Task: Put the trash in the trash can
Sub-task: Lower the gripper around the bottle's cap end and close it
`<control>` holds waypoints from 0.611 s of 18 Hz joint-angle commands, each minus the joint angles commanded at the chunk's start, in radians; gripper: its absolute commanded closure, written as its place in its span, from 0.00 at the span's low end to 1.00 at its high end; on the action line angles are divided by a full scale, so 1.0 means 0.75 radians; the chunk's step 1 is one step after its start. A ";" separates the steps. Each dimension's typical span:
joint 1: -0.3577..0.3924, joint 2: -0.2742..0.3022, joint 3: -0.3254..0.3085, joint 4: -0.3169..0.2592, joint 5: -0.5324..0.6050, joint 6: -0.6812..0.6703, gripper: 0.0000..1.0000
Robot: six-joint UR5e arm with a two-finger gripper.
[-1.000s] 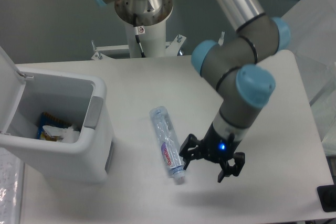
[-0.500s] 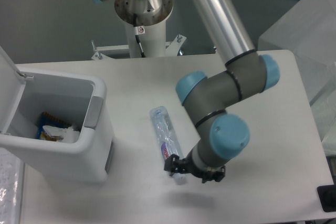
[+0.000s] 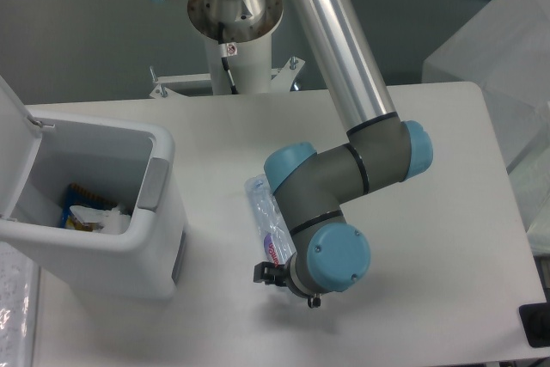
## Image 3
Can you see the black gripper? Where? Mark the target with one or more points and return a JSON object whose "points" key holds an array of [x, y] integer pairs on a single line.
{"points": [[269, 273]]}

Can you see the crushed clear plastic bottle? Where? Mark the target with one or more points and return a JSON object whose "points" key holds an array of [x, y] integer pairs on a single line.
{"points": [[274, 235]]}

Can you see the clear plastic wrapper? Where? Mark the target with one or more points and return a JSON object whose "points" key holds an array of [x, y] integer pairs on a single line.
{"points": [[110, 222]]}

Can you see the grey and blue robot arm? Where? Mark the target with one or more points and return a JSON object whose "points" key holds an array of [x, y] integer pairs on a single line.
{"points": [[311, 186]]}

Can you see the white trash can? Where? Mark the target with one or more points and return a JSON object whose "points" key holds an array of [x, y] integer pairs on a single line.
{"points": [[129, 163]]}

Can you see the blue snack wrapper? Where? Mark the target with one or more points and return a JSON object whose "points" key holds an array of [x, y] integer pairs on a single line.
{"points": [[77, 195]]}

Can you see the black device at table edge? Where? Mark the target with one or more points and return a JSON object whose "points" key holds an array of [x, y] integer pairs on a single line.
{"points": [[535, 322]]}

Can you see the bubble wrap sheet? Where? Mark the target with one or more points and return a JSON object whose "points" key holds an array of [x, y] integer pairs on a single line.
{"points": [[20, 278]]}

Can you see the translucent plastic storage box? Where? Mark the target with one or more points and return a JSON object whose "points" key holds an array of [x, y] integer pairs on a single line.
{"points": [[504, 49]]}

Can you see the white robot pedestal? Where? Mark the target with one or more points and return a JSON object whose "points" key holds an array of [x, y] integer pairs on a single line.
{"points": [[234, 69]]}

